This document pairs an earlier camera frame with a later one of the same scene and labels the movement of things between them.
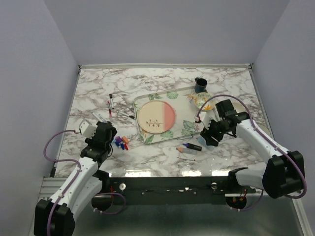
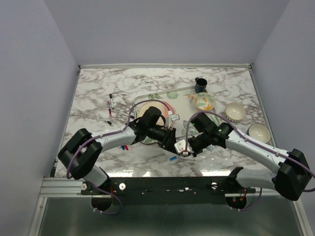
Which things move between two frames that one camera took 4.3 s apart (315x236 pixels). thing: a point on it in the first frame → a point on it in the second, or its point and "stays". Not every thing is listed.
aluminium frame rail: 50,185 stays
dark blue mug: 200,85 stays
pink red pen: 110,111 stays
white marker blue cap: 98,117 → 173,158
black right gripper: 207,133 → 195,151
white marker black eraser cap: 102,117 stays
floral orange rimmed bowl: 200,98 stays
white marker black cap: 110,96 stays
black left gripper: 114,132 → 168,140
